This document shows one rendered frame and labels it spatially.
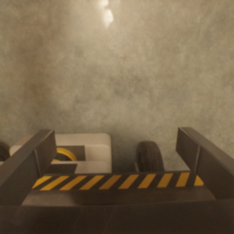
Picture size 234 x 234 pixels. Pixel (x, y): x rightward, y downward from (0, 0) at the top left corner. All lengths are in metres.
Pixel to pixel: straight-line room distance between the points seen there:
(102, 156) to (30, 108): 0.28
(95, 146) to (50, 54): 0.30
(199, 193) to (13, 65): 0.56
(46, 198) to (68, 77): 0.35
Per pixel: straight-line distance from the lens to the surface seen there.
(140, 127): 0.54
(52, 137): 0.16
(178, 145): 0.17
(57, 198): 0.26
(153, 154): 0.44
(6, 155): 0.65
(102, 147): 0.42
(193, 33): 0.56
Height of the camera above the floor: 0.50
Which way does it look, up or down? 73 degrees down
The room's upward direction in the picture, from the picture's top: 174 degrees clockwise
